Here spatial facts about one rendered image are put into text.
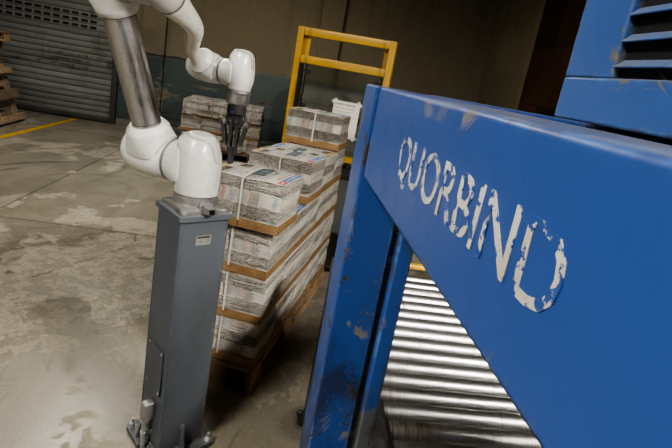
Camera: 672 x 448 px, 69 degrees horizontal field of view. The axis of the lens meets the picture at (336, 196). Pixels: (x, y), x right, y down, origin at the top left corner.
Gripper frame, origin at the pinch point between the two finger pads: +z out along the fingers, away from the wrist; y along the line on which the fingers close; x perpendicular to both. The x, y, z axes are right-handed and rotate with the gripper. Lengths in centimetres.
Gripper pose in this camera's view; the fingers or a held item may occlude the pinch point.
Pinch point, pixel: (231, 154)
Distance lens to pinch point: 202.9
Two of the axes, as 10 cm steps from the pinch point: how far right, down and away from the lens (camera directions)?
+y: -9.6, -2.2, 1.7
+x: -2.2, 2.0, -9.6
